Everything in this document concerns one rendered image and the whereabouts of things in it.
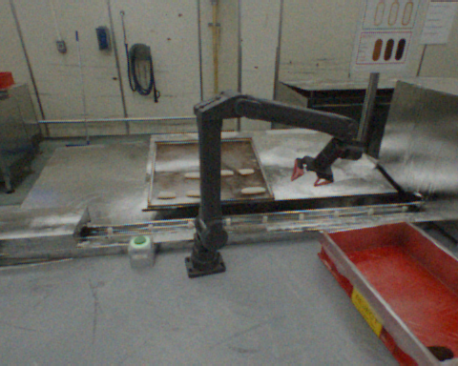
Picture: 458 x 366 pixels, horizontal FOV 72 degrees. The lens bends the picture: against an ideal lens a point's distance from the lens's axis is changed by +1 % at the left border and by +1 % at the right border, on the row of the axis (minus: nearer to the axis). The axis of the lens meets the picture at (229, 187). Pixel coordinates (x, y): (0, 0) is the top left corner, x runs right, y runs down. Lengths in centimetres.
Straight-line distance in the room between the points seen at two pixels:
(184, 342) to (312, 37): 456
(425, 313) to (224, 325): 53
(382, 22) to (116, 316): 175
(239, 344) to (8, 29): 475
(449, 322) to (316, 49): 437
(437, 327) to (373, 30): 141
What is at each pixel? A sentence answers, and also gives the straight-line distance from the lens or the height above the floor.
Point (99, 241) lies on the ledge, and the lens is 115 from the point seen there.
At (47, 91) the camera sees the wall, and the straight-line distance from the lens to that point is 509.
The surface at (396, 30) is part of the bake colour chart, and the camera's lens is 200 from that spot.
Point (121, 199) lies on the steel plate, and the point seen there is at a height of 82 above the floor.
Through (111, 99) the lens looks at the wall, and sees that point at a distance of 487.
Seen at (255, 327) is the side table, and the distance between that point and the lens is 88.
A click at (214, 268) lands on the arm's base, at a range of 101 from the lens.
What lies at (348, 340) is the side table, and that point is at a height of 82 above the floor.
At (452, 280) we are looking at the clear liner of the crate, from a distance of 113.
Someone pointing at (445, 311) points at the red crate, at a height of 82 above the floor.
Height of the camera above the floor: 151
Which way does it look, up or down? 27 degrees down
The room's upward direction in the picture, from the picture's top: straight up
